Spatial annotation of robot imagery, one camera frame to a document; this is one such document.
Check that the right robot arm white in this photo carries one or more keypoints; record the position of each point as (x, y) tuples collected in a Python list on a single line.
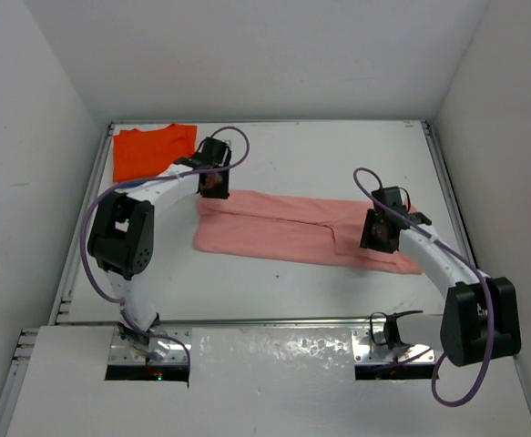
[(477, 308)]

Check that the folded orange t-shirt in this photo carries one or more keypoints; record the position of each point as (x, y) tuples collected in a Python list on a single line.
[(141, 154)]

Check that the pink t-shirt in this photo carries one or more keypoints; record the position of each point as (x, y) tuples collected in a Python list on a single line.
[(296, 229)]

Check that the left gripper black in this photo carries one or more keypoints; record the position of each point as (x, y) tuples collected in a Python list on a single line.
[(214, 189)]

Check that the folded blue t-shirt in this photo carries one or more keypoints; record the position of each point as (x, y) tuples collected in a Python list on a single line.
[(130, 184)]

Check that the white foam front panel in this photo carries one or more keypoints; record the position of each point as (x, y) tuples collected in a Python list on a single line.
[(248, 382)]

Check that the aluminium table frame rail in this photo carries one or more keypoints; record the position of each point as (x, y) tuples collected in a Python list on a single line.
[(196, 290)]

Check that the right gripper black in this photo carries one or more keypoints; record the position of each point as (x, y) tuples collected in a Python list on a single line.
[(367, 240)]

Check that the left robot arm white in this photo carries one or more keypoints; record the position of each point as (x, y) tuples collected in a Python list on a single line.
[(121, 237)]

